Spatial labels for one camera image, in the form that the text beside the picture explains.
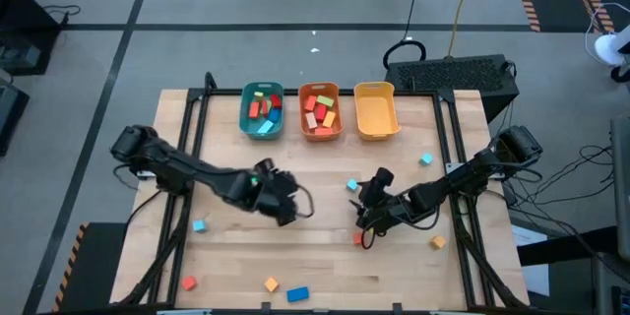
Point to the blue wooden block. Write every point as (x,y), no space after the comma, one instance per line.
(274,115)
(297,294)

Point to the small orange cube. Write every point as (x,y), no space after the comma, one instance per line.
(271,284)
(438,241)

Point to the small light blue cube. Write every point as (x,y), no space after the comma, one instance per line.
(352,185)
(199,226)
(426,159)

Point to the black cabinet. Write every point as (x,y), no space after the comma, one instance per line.
(24,10)

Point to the yellow plastic bin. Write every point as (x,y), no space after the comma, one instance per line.
(375,115)

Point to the small yellow-green block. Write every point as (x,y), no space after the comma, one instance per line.
(258,94)

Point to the white paper sheet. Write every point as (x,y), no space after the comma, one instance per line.
(536,280)

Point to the small red-orange cube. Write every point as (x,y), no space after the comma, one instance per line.
(188,283)
(357,239)

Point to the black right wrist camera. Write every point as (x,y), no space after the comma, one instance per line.
(383,177)

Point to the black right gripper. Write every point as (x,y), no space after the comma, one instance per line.
(389,211)

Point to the orange wooden block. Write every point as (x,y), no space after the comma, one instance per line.
(329,119)

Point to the black computer case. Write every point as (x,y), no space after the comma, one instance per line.
(453,75)

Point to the grey equipment box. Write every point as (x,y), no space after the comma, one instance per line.
(22,56)

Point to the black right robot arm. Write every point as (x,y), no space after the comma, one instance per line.
(467,174)

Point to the orange plastic bin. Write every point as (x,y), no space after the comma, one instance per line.
(305,135)

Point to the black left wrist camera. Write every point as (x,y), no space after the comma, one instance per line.
(266,165)

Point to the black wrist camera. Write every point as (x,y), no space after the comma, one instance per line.
(266,165)
(383,177)

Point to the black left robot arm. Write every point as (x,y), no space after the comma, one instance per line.
(197,174)

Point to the black equipment box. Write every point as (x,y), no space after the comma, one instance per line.
(10,113)

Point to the yellow tape tag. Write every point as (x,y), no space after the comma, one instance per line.
(370,230)

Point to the black hazard-edged floor mat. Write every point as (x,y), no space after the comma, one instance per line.
(93,266)

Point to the teal plastic bin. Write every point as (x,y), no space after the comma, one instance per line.
(246,128)

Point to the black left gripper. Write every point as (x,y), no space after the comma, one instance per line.
(278,197)

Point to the light blue long block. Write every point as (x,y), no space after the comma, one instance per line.
(266,127)

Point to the white round device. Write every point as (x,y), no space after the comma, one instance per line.
(608,49)

